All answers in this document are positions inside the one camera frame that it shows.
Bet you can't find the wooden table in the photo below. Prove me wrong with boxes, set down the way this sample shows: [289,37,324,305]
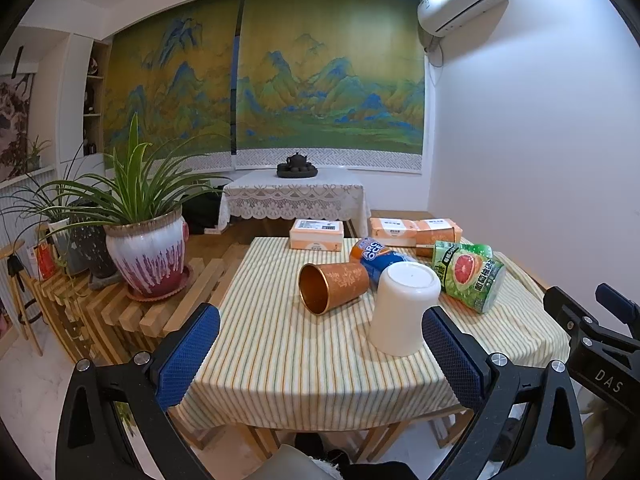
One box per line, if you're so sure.
[242,252,551,467]

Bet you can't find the air conditioner cable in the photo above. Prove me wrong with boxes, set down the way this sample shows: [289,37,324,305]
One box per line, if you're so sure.
[424,34,447,88]

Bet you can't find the red packet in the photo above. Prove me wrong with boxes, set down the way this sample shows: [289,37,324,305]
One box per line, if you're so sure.
[34,241,57,282]

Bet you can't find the person's trouser legs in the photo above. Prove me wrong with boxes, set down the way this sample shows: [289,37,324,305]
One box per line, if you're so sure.
[245,430,453,480]

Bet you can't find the blue Oreo packet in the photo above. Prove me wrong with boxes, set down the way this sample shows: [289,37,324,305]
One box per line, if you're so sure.
[349,237,418,286]

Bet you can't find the lace-covered side table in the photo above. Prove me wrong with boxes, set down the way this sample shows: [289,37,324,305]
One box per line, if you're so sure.
[218,168,371,234]

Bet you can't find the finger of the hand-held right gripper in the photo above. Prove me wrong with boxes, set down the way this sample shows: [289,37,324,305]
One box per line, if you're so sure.
[594,282,640,328]
[543,285,603,343]

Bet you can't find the copper metal cup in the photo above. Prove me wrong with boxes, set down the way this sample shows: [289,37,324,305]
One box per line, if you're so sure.
[298,261,371,316]

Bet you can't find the plant in black speckled pot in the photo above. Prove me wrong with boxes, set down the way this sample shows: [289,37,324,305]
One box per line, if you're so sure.
[10,180,120,282]

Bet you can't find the dark tea tray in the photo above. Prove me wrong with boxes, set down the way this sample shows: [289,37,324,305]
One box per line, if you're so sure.
[276,159,320,180]

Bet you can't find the black bag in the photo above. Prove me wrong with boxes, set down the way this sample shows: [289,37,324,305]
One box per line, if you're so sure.
[181,186,225,237]

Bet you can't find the white plastic cup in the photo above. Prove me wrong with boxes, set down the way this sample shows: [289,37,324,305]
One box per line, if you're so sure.
[368,262,442,357]

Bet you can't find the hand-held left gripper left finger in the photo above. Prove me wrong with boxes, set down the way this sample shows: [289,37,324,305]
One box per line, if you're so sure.
[55,303,222,480]

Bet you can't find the floral wall poster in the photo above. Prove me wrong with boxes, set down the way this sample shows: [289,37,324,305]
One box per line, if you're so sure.
[0,74,35,183]

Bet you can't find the landscape painting wall hanging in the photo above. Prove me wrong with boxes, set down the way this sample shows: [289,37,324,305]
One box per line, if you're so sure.
[231,0,427,177]
[101,0,243,173]

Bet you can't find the red-brown plant saucer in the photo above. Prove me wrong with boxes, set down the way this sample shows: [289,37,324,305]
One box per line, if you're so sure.
[125,264,194,303]

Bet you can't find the striped tablecloth table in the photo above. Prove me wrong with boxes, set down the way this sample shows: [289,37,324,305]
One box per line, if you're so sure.
[169,236,571,432]

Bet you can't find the wooden slatted bench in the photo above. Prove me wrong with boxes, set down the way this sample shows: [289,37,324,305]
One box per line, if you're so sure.
[36,256,253,367]

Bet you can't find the wooden stool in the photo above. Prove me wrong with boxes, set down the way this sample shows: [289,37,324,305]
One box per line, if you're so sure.
[0,239,45,357]

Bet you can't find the white shelf cabinet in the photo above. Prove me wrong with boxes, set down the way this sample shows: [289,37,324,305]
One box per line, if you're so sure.
[59,34,112,167]

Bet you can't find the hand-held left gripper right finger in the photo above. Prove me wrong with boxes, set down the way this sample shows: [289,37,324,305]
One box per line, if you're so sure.
[421,305,587,480]

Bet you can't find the cream cloth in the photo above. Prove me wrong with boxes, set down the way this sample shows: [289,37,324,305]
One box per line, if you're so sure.
[577,387,640,480]

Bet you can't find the small potted plant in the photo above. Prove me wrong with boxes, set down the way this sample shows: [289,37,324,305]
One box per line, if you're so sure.
[22,134,53,172]

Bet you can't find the green grapefruit print can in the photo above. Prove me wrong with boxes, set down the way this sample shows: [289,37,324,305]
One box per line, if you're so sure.
[431,240,507,314]

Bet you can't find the spider plant in glazed pot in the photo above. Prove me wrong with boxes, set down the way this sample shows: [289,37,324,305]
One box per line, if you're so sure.
[30,111,233,298]

